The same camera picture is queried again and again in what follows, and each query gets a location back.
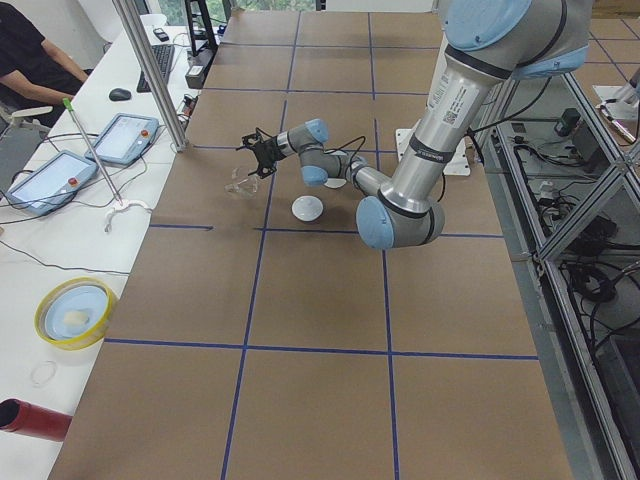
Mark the red cylinder bottle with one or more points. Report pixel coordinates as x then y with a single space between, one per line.
24 418

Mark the aluminium frame post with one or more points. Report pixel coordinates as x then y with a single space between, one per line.
137 35

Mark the metal rod green tip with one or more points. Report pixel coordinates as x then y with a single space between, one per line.
68 105

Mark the near blue teach pendant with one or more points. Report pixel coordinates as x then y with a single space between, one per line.
52 185

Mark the black box device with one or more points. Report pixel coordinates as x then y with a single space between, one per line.
195 77

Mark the yellow tape roll with plate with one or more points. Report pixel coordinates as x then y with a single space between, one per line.
75 314

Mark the far blue teach pendant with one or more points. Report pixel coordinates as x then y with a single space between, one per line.
125 138

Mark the seated person in black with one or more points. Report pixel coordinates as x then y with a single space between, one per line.
34 71

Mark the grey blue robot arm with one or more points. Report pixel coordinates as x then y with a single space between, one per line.
487 43

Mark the orange black connector hub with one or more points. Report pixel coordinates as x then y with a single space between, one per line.
189 103

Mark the blue teach pendant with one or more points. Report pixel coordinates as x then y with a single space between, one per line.
52 185
125 138

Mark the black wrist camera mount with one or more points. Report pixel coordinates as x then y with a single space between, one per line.
251 142

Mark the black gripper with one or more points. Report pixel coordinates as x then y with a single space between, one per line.
270 147

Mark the white enamel mug blue rim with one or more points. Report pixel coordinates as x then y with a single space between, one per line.
335 183

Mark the black computer mouse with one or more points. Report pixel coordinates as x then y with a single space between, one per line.
119 94

